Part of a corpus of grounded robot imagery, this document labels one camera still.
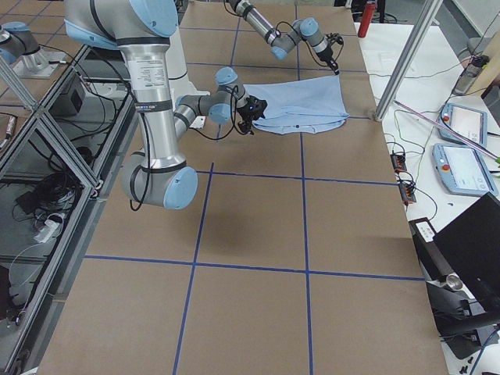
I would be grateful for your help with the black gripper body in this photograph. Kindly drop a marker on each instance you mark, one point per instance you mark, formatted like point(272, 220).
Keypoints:
point(247, 116)
point(327, 58)

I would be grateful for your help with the light blue t-shirt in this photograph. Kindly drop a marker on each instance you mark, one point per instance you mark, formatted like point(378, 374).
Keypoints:
point(304, 106)

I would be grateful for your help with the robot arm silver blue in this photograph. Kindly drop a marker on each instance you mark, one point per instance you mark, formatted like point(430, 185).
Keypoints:
point(284, 37)
point(141, 30)

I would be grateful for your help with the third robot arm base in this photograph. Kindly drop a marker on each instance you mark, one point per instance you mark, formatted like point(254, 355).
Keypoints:
point(20, 48)

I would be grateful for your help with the red cylindrical bottle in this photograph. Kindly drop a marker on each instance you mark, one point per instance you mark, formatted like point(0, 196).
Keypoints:
point(367, 15)

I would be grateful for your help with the white central pillar with base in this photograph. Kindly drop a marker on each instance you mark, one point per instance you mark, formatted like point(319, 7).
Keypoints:
point(177, 71)

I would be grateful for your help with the orange circuit board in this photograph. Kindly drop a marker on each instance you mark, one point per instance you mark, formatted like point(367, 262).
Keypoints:
point(398, 162)

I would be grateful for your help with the far blue teach pendant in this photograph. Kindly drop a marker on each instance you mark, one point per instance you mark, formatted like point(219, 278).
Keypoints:
point(468, 122)

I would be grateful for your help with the blue teach pendant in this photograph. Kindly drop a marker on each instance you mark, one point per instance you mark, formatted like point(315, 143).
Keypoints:
point(462, 170)
point(468, 122)

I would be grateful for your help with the near blue teach pendant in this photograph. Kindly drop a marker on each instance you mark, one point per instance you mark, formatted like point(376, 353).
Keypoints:
point(462, 170)

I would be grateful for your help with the black laptop monitor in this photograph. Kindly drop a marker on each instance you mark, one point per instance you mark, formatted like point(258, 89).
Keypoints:
point(470, 245)

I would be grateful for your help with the aluminium frame post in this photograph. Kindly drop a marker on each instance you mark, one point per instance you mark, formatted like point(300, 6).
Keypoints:
point(416, 36)

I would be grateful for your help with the aluminium frame rack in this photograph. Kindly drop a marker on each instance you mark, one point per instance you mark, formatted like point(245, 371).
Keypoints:
point(56, 171)

